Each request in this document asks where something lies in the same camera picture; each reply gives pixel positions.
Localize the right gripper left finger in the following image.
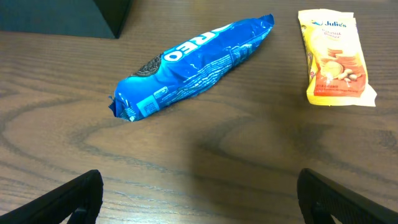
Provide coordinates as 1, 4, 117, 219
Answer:
1, 170, 103, 224

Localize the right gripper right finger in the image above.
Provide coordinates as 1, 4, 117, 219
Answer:
297, 168, 397, 224

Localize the blue Oreo cookie pack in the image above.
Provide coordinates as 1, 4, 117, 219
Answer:
109, 14, 275, 121

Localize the yellow Julie's biscuit packet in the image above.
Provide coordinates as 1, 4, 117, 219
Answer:
298, 9, 377, 106

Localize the dark green open box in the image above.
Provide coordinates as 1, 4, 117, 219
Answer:
1, 0, 132, 39

